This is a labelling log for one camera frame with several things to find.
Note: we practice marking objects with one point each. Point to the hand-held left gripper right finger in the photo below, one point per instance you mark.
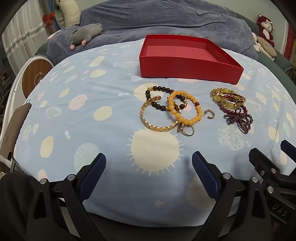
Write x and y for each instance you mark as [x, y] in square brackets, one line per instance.
[204, 175]

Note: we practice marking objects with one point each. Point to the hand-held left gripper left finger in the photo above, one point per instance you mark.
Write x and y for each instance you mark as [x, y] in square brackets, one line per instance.
[93, 175]

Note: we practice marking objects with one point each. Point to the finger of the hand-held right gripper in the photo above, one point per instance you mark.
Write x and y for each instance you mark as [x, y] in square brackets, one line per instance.
[266, 164]
[288, 149]

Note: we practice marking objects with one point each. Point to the purple garnet bead strand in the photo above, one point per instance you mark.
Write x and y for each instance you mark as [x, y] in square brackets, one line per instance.
[242, 125]

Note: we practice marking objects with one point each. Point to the thin gold red bangle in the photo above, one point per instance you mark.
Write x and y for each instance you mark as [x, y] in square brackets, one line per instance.
[241, 100]

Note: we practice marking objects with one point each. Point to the red cardboard box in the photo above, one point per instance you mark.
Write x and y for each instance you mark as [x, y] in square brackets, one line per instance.
[185, 68]

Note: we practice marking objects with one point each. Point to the silver ear cuff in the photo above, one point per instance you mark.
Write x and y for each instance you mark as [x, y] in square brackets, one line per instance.
[211, 115]

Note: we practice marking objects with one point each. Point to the light blue dotted sheet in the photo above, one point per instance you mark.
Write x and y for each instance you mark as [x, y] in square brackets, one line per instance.
[92, 111]

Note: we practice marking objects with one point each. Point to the green sofa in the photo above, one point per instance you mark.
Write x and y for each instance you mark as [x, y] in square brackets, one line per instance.
[284, 67]

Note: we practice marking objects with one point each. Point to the grey flat object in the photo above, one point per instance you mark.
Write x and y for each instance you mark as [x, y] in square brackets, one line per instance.
[13, 129]

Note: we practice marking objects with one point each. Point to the beige plush toy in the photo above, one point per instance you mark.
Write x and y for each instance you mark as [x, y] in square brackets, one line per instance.
[266, 47]

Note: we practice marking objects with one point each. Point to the red hanging decoration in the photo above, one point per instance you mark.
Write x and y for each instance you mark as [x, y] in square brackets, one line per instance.
[289, 41]

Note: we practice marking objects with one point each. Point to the red monkey plush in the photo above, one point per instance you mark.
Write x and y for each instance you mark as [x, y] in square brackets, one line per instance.
[266, 32]

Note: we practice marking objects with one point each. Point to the green plant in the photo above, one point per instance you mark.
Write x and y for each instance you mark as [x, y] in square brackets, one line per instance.
[4, 88]

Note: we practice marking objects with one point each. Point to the grey plush mouse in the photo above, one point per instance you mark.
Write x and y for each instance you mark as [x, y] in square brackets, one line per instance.
[86, 33]

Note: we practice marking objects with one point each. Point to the blue curtain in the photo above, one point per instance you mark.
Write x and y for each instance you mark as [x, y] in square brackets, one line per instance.
[56, 23]

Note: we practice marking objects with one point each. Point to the white sheer curtain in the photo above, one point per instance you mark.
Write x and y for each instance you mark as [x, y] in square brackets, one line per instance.
[23, 34]

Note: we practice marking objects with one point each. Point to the red bow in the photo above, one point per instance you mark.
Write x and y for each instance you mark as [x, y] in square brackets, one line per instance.
[49, 19]

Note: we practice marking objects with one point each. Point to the blue blanket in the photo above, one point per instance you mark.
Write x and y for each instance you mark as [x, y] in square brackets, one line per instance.
[161, 18]

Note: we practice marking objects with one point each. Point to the white plush toy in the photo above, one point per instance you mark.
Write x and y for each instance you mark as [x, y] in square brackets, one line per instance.
[71, 11]

